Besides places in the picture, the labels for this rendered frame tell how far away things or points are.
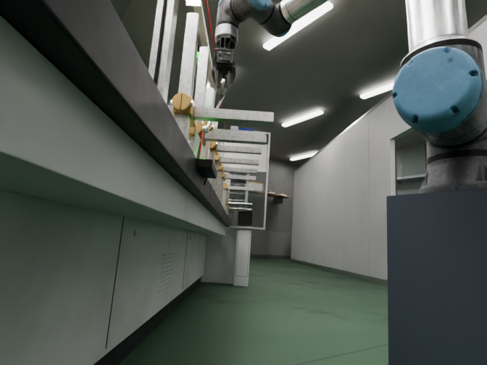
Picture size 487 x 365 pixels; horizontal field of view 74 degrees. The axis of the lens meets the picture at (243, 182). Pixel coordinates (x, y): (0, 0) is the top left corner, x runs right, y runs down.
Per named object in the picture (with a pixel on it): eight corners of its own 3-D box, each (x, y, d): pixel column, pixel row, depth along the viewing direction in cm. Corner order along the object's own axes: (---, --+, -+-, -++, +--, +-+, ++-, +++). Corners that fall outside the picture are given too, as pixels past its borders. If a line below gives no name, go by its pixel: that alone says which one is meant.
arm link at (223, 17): (230, -12, 120) (212, 1, 127) (227, 19, 118) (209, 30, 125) (248, 3, 127) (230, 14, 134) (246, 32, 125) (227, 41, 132)
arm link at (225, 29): (216, 38, 129) (240, 39, 129) (215, 48, 129) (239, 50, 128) (214, 22, 121) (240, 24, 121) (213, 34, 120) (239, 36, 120)
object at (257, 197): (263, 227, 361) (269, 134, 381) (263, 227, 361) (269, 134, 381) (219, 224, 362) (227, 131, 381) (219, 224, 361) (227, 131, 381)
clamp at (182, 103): (198, 127, 101) (199, 112, 102) (191, 110, 87) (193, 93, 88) (178, 126, 101) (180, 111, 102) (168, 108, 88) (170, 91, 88)
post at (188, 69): (185, 171, 91) (200, 19, 99) (182, 169, 87) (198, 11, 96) (172, 171, 91) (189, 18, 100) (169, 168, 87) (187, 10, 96)
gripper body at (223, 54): (211, 62, 117) (215, 32, 119) (214, 74, 125) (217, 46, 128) (233, 64, 117) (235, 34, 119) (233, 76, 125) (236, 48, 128)
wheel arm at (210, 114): (272, 128, 97) (272, 114, 98) (273, 124, 94) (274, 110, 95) (127, 119, 98) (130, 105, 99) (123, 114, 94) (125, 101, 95)
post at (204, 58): (198, 172, 116) (210, 51, 125) (197, 170, 113) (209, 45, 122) (188, 171, 116) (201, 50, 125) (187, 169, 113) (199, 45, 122)
